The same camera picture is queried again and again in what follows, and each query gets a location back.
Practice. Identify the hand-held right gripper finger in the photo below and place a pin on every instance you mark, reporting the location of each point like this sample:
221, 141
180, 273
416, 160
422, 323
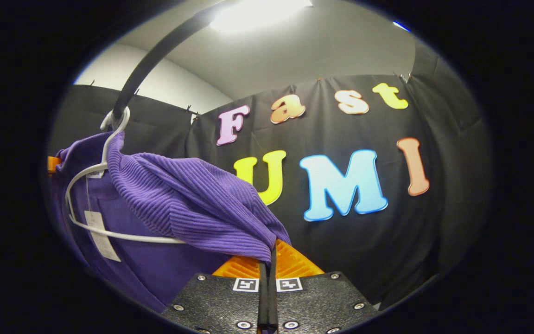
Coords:
272, 297
263, 297

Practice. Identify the black garment rack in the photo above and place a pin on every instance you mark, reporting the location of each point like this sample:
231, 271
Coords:
155, 53

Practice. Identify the black backdrop cloth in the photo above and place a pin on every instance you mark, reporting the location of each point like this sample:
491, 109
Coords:
341, 250

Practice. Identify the white clothes hanger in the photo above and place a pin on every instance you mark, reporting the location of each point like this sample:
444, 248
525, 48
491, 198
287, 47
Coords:
137, 239

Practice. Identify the white paper garment tag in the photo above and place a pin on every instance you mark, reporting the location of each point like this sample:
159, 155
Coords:
107, 250

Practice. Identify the ceiling light panel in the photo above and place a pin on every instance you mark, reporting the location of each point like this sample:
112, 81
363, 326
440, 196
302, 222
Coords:
257, 14
400, 26

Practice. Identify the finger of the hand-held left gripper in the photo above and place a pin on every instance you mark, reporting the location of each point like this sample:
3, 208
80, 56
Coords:
54, 164

